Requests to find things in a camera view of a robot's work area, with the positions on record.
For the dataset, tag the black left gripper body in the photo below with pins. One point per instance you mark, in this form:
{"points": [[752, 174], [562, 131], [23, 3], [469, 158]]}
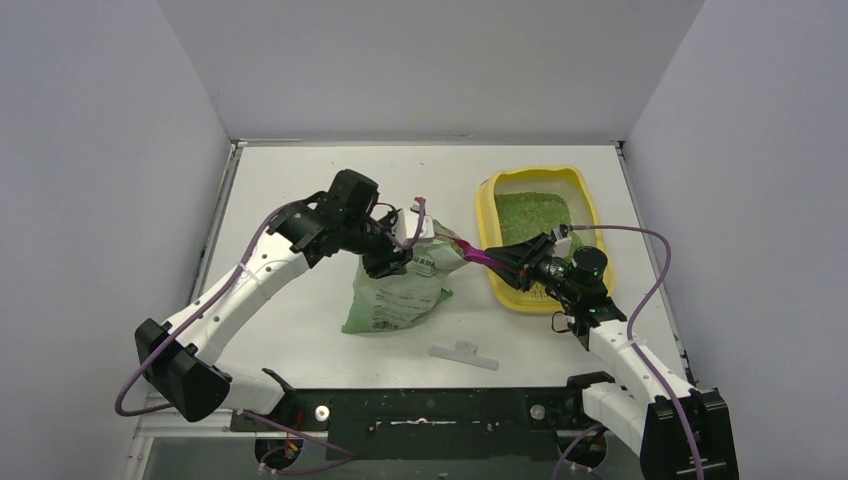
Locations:
{"points": [[378, 252]]}

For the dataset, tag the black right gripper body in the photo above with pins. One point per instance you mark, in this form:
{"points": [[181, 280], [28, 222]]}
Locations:
{"points": [[520, 261]]}

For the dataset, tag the yellow litter box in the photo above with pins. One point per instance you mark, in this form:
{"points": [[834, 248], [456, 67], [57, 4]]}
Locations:
{"points": [[566, 182]]}

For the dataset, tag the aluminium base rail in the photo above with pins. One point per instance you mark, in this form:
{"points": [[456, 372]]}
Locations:
{"points": [[165, 423]]}

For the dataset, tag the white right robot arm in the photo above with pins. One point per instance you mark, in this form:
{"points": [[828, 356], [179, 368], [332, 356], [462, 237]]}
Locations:
{"points": [[676, 430]]}

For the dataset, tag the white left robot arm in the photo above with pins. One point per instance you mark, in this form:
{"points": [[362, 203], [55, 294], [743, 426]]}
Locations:
{"points": [[177, 356]]}

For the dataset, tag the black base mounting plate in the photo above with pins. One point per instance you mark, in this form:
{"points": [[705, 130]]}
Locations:
{"points": [[421, 424]]}

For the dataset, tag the green cat litter bag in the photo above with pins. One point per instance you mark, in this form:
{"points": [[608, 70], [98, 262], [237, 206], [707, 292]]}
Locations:
{"points": [[403, 301]]}

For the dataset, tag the green litter in box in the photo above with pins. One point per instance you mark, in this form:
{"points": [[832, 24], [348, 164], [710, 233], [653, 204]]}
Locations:
{"points": [[522, 216]]}

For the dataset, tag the magenta plastic scoop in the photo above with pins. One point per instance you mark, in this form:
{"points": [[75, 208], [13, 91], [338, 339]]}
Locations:
{"points": [[475, 255]]}

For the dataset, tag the white bag sealing clip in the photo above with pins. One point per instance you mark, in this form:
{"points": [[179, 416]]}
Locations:
{"points": [[465, 353]]}

